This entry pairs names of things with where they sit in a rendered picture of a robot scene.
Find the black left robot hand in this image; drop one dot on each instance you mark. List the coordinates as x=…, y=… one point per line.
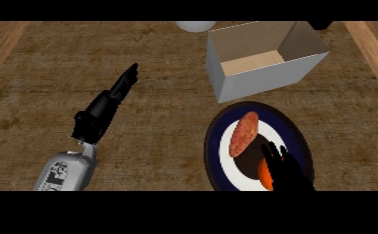
x=101, y=108

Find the white rounded object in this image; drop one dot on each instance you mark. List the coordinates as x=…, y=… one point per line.
x=195, y=26

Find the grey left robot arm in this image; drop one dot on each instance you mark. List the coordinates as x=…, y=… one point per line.
x=67, y=173

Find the dark blue white plate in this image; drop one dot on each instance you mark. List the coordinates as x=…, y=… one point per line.
x=231, y=164

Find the black object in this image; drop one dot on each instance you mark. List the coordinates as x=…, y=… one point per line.
x=319, y=25

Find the orange speckled squash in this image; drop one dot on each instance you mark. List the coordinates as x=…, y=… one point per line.
x=244, y=134

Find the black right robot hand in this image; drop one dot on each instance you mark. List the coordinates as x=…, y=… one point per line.
x=290, y=173

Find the grey cardboard box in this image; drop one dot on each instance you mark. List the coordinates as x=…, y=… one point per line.
x=260, y=58

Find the bright orange vegetable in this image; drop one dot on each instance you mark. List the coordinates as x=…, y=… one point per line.
x=265, y=175

